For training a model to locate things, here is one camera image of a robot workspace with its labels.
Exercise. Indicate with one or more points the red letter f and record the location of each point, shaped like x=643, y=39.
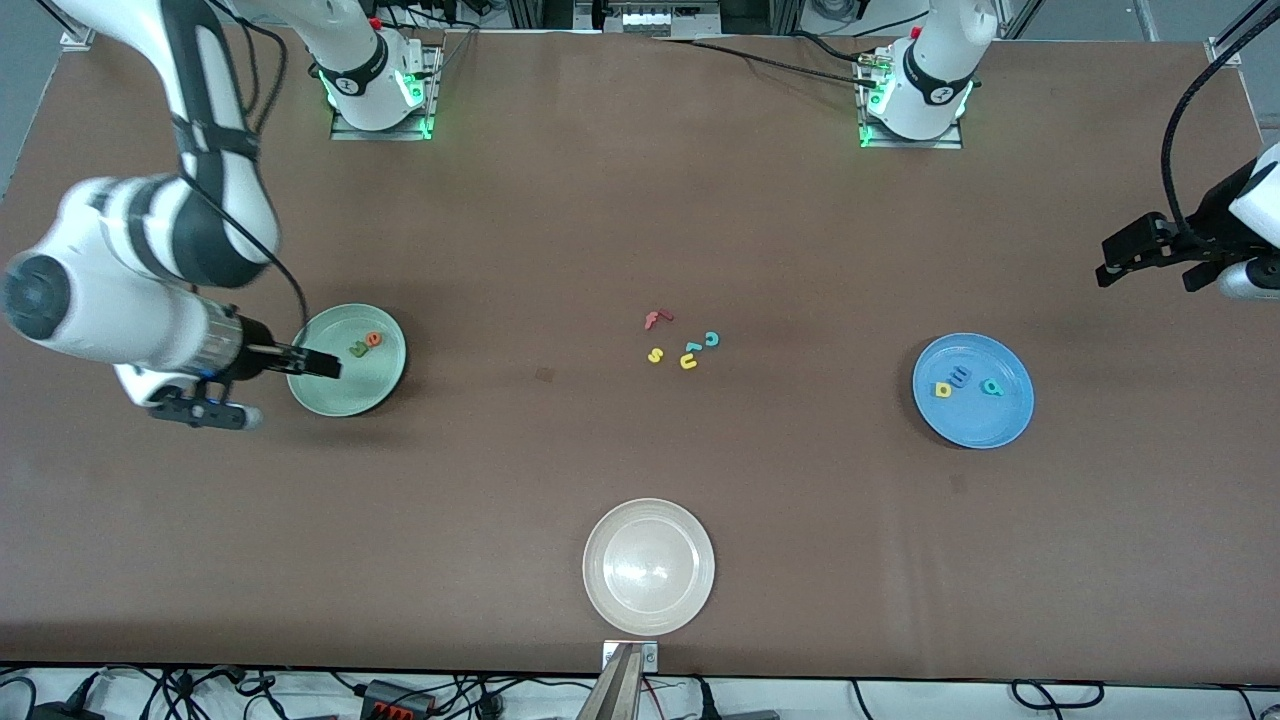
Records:
x=653, y=321

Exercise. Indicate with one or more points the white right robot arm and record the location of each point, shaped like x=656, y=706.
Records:
x=100, y=320

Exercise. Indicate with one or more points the teal letter b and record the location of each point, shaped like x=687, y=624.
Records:
x=996, y=390

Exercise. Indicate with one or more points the green plate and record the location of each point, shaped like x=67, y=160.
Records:
x=350, y=395

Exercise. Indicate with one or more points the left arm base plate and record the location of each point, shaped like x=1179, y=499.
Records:
x=910, y=144

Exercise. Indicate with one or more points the aluminium frame with connector box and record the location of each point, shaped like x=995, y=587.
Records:
x=650, y=18

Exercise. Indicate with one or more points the black power strip red switches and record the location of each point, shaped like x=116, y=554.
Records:
x=395, y=700

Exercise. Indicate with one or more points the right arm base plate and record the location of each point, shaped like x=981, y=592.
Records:
x=433, y=100

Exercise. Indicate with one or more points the aluminium corner profile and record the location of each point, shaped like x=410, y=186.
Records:
x=75, y=38
x=1225, y=48

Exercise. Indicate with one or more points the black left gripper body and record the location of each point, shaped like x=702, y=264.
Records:
x=1208, y=222

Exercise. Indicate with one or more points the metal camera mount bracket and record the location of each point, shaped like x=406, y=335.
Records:
x=651, y=657

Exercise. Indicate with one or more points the aluminium camera mount beam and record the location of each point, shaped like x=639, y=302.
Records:
x=615, y=690

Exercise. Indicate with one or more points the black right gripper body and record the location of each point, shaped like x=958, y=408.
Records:
x=254, y=346

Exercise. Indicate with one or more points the white plate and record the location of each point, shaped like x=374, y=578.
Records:
x=649, y=567

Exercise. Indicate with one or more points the black power adapter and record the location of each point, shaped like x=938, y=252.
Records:
x=60, y=712

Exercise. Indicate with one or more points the blue plate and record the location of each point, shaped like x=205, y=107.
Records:
x=973, y=420

